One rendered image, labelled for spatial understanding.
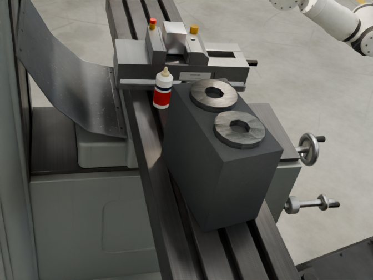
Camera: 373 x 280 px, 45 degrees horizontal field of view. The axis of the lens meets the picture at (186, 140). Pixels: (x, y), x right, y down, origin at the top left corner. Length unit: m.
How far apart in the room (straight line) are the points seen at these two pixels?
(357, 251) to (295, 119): 1.53
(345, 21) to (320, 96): 1.99
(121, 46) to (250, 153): 0.57
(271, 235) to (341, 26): 0.54
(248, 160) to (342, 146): 2.04
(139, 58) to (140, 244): 0.64
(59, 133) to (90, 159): 0.18
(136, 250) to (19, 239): 0.39
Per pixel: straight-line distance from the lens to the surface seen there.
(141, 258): 1.56
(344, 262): 1.36
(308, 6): 1.13
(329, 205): 1.63
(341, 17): 1.15
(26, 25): 1.13
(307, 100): 3.04
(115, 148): 1.17
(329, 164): 2.60
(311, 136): 1.57
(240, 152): 0.74
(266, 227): 0.90
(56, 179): 1.23
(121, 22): 1.46
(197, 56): 1.15
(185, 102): 0.82
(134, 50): 1.19
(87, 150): 1.17
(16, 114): 1.06
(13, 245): 1.33
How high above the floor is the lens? 1.59
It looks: 40 degrees down
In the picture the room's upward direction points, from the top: 12 degrees clockwise
